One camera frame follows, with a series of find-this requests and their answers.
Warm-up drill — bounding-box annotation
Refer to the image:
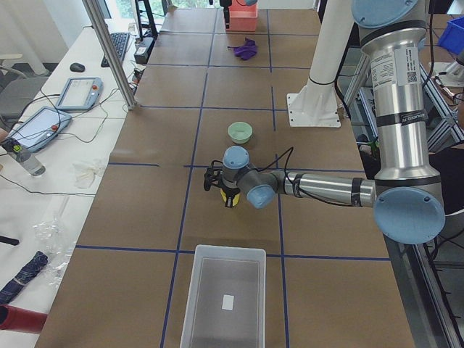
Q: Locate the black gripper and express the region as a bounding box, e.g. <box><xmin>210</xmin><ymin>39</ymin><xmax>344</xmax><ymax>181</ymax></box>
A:
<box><xmin>222</xmin><ymin>183</ymin><xmax>238</xmax><ymax>207</ymax></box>
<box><xmin>219</xmin><ymin>0</ymin><xmax>232</xmax><ymax>30</ymax></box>

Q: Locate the yellow plastic cup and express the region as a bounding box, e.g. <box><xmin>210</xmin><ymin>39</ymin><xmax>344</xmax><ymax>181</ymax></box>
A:
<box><xmin>220</xmin><ymin>190</ymin><xmax>240</xmax><ymax>207</ymax></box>

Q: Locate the purple cloth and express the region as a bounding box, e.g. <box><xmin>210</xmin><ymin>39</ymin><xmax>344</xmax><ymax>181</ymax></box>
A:
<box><xmin>228</xmin><ymin>38</ymin><xmax>258</xmax><ymax>61</ymax></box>

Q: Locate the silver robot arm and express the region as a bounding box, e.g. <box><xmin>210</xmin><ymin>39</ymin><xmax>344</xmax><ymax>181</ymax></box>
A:
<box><xmin>204</xmin><ymin>1</ymin><xmax>445</xmax><ymax>244</ymax></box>

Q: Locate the pink trash bin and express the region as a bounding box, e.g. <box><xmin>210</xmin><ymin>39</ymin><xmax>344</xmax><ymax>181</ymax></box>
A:
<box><xmin>225</xmin><ymin>0</ymin><xmax>258</xmax><ymax>32</ymax></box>

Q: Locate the black power adapter box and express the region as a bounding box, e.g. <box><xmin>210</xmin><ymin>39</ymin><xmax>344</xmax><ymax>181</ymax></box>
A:
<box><xmin>133</xmin><ymin>37</ymin><xmax>155</xmax><ymax>65</ymax></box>

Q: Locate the white label in box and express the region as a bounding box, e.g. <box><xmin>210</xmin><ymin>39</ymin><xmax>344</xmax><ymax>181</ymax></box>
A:
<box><xmin>221</xmin><ymin>294</ymin><xmax>234</xmax><ymax>311</ymax></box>

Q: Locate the clear plastic storage box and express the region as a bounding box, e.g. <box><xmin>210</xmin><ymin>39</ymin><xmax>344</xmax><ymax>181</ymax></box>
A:
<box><xmin>180</xmin><ymin>244</ymin><xmax>266</xmax><ymax>347</ymax></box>

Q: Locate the mint green bowl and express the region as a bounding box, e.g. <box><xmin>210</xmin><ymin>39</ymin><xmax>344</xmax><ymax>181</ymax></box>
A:
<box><xmin>228</xmin><ymin>121</ymin><xmax>253</xmax><ymax>144</ymax></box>

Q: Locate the black keyboard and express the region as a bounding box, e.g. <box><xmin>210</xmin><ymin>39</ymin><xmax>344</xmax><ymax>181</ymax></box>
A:
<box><xmin>110</xmin><ymin>32</ymin><xmax>131</xmax><ymax>62</ymax></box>

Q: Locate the crumpled white tissue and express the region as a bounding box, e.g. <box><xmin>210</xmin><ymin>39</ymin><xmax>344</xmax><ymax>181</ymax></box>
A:
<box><xmin>72</xmin><ymin>159</ymin><xmax>107</xmax><ymax>189</ymax></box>

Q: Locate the black computer mouse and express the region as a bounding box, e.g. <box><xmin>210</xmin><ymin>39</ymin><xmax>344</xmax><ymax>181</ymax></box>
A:
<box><xmin>70</xmin><ymin>62</ymin><xmax>86</xmax><ymax>73</ymax></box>

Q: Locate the upper teach pendant tablet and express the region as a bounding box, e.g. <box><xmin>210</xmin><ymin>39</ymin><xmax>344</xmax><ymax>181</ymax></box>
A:
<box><xmin>56</xmin><ymin>77</ymin><xmax>103</xmax><ymax>112</ymax></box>

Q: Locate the teach pendant tablet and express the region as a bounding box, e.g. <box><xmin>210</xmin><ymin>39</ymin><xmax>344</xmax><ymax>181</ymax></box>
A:
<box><xmin>56</xmin><ymin>77</ymin><xmax>103</xmax><ymax>112</ymax></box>
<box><xmin>9</xmin><ymin>107</ymin><xmax>72</xmax><ymax>153</ymax></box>

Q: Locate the crumpled clear plastic wrap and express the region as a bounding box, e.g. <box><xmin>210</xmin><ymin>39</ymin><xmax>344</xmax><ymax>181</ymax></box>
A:
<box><xmin>33</xmin><ymin>196</ymin><xmax>76</xmax><ymax>289</ymax></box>

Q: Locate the folded dark blue umbrella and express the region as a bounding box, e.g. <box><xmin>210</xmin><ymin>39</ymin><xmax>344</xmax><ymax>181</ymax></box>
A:
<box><xmin>1</xmin><ymin>251</ymin><xmax>49</xmax><ymax>305</ymax></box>

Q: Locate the lower teach pendant tablet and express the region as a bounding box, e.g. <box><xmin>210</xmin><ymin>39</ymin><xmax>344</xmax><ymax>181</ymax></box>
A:
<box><xmin>9</xmin><ymin>107</ymin><xmax>72</xmax><ymax>153</ymax></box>

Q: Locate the clear water bottle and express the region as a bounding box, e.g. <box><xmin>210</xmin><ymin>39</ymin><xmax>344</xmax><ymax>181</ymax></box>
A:
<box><xmin>1</xmin><ymin>138</ymin><xmax>46</xmax><ymax>176</ymax></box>

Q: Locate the grey office chair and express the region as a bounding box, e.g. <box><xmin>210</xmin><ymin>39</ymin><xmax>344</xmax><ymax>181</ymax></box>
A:
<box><xmin>1</xmin><ymin>54</ymin><xmax>48</xmax><ymax>129</ymax></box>

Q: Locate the blue storage crate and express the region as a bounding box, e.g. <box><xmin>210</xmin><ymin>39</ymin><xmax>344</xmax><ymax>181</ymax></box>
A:
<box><xmin>438</xmin><ymin>17</ymin><xmax>464</xmax><ymax>54</ymax></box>

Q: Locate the red cylinder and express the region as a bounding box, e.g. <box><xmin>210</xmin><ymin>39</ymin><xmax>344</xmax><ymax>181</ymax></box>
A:
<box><xmin>1</xmin><ymin>304</ymin><xmax>48</xmax><ymax>334</ymax></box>

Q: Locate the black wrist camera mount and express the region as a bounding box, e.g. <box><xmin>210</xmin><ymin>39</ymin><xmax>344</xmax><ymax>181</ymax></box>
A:
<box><xmin>203</xmin><ymin>159</ymin><xmax>223</xmax><ymax>191</ymax></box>

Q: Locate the black camera cable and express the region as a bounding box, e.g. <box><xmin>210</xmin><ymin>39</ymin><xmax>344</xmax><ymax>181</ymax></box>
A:
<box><xmin>249</xmin><ymin>146</ymin><xmax>356</xmax><ymax>207</ymax></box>

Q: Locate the aluminium frame post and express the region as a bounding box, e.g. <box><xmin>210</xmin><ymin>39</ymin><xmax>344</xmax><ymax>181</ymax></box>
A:
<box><xmin>82</xmin><ymin>0</ymin><xmax>136</xmax><ymax>110</ymax></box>

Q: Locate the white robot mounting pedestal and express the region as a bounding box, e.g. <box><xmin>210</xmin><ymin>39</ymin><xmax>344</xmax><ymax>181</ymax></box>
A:
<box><xmin>286</xmin><ymin>0</ymin><xmax>354</xmax><ymax>128</ymax></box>

